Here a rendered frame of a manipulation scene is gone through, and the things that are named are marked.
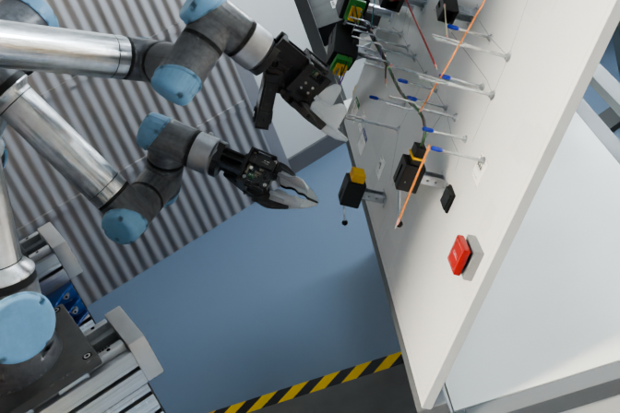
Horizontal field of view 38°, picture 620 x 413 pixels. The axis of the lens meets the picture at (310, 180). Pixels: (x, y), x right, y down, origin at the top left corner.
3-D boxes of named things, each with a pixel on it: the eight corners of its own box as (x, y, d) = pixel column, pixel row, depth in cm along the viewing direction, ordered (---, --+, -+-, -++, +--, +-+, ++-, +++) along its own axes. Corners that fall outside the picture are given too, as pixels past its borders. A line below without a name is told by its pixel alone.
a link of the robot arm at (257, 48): (228, 64, 150) (228, 44, 157) (249, 79, 152) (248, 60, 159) (257, 31, 148) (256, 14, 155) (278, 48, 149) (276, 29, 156)
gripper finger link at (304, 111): (325, 126, 154) (288, 90, 154) (318, 132, 155) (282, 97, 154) (328, 120, 159) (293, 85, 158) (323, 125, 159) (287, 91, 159)
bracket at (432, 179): (438, 181, 173) (414, 174, 172) (443, 171, 171) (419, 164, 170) (443, 194, 169) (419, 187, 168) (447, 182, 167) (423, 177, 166)
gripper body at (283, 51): (335, 84, 154) (282, 41, 149) (302, 119, 157) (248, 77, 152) (330, 66, 160) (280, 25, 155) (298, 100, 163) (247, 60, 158)
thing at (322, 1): (319, 51, 258) (312, 29, 255) (309, 12, 289) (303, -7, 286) (428, 12, 256) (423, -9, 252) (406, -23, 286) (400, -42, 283)
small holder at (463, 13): (474, -13, 178) (441, -23, 176) (480, 14, 171) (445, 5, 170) (465, 5, 181) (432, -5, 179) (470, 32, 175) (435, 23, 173)
